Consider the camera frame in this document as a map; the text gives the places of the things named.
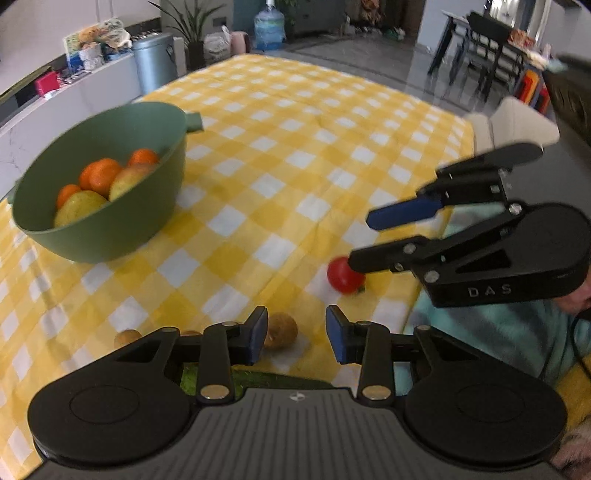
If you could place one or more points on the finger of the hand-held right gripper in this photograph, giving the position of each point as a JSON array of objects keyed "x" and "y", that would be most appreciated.
[
  {"x": 383, "y": 258},
  {"x": 401, "y": 213}
]

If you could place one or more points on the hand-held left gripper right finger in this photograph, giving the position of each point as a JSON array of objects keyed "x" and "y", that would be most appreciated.
[{"x": 339, "y": 334}]

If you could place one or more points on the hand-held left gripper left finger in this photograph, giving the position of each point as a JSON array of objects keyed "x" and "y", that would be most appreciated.
[{"x": 257, "y": 334}]

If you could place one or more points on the brown longan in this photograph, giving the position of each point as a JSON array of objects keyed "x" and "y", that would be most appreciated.
[
  {"x": 190, "y": 332},
  {"x": 127, "y": 338},
  {"x": 282, "y": 331}
]

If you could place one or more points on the red tomato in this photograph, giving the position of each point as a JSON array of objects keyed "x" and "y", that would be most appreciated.
[{"x": 344, "y": 275}]

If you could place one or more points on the green colander bowl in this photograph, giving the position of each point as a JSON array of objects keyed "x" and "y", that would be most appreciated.
[{"x": 115, "y": 230}]

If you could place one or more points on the yellow reddish pear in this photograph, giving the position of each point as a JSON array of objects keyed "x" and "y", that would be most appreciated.
[{"x": 131, "y": 177}]

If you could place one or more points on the orange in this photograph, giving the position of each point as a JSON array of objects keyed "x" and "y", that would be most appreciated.
[
  {"x": 100, "y": 175},
  {"x": 144, "y": 158},
  {"x": 68, "y": 194}
]

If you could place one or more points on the green pear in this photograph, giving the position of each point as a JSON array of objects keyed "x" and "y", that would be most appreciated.
[{"x": 78, "y": 210}]

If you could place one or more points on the green cucumber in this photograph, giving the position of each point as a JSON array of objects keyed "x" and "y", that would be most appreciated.
[{"x": 189, "y": 381}]

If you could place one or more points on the yellow checkered tablecloth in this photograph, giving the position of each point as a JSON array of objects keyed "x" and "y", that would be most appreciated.
[{"x": 277, "y": 161}]

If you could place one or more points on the white cushioned chair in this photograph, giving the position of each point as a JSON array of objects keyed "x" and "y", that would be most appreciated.
[{"x": 512, "y": 124}]

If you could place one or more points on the black dining chair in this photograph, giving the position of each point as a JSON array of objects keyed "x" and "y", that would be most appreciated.
[{"x": 482, "y": 41}]

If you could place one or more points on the black dining table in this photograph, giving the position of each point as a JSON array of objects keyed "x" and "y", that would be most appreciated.
[{"x": 508, "y": 39}]

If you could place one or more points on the dark grey cabinet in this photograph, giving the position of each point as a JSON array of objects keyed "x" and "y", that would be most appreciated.
[{"x": 318, "y": 14}]

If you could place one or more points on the blue water bottle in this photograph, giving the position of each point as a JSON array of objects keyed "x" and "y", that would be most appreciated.
[{"x": 270, "y": 27}]

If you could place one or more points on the pink heater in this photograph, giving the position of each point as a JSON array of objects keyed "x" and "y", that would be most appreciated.
[{"x": 240, "y": 44}]

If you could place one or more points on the white plastic bag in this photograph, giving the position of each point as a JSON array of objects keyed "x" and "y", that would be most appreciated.
[{"x": 216, "y": 48}]

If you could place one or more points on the white slim appliance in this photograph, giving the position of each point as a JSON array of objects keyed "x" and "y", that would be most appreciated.
[{"x": 179, "y": 53}]

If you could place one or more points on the long-leaf potted plant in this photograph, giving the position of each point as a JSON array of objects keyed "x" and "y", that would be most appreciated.
[{"x": 194, "y": 27}]

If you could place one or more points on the grey-blue trash can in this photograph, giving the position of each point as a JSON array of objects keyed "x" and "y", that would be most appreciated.
[{"x": 154, "y": 62}]

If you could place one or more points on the white television console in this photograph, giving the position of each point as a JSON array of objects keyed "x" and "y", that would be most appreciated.
[{"x": 27, "y": 124}]

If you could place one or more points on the red box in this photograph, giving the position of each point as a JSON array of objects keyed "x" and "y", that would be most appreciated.
[{"x": 47, "y": 84}]

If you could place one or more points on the painted picture board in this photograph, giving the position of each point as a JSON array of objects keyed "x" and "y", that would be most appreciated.
[{"x": 92, "y": 41}]

